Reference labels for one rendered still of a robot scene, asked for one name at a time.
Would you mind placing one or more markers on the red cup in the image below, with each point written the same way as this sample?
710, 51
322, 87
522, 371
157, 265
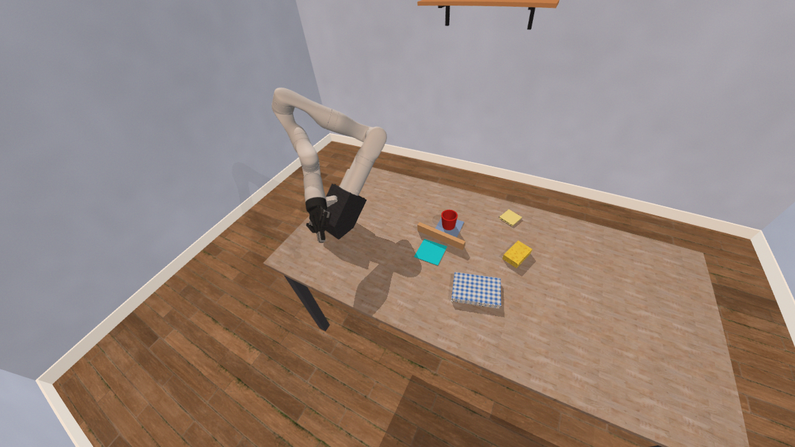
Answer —
449, 218

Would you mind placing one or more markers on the yellow sponge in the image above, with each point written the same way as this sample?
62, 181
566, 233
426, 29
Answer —
517, 254

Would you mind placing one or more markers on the yellow sticky-note pad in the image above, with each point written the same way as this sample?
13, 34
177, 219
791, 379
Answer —
510, 217

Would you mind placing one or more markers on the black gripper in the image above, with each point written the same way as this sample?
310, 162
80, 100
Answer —
317, 215

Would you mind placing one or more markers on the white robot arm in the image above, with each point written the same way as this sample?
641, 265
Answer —
335, 121

